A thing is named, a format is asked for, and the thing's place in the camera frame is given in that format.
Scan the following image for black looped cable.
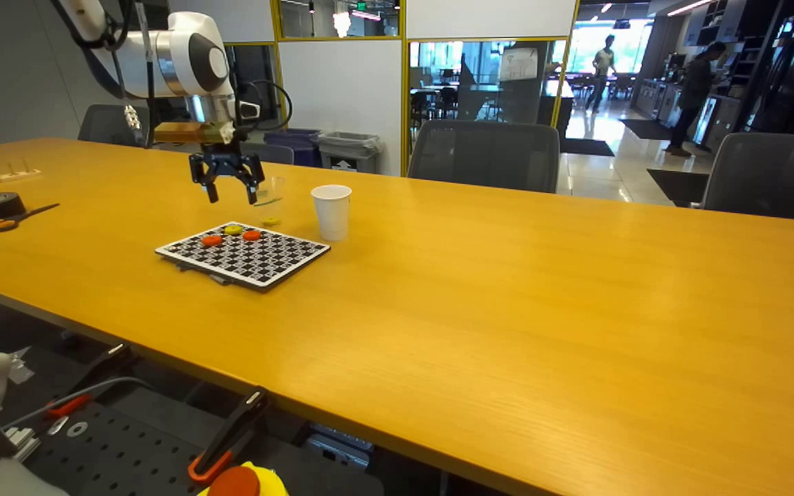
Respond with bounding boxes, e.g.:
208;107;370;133
228;81;294;133

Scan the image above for black white checkerboard marker board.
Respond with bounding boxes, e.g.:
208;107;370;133
155;221;333;292

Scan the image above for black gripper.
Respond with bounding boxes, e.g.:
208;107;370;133
188;143;264;206

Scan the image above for grey waste bin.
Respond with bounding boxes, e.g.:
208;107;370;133
314;131;385;177

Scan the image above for white paper cup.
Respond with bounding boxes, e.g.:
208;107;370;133
308;183;355;245

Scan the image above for dark blue waste bin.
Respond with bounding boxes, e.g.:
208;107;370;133
263;128;322;168

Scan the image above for red handled tool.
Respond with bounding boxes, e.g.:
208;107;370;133
42;394;96;425

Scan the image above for dark grey office chair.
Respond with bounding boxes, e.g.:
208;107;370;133
409;120;565;195
698;131;794;227
74;99;157;148

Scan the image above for black cable with silver connector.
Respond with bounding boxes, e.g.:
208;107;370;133
49;0;157;148

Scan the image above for person in dark jacket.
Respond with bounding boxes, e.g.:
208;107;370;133
668;40;730;159

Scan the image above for black clamp with orange handle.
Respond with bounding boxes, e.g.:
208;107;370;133
184;388;270;489

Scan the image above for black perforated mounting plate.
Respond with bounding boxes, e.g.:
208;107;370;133
8;343;392;496

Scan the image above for black glass door cabinets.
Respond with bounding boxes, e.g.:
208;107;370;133
736;0;794;142

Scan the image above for orange handled scissors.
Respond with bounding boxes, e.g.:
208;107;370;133
0;201;62;234

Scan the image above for clear plastic cup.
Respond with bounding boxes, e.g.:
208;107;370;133
252;173;288;231

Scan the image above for yellow red emergency stop button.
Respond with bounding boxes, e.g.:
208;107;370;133
197;461;293;496

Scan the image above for person in light shirt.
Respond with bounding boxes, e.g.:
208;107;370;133
588;34;620;120

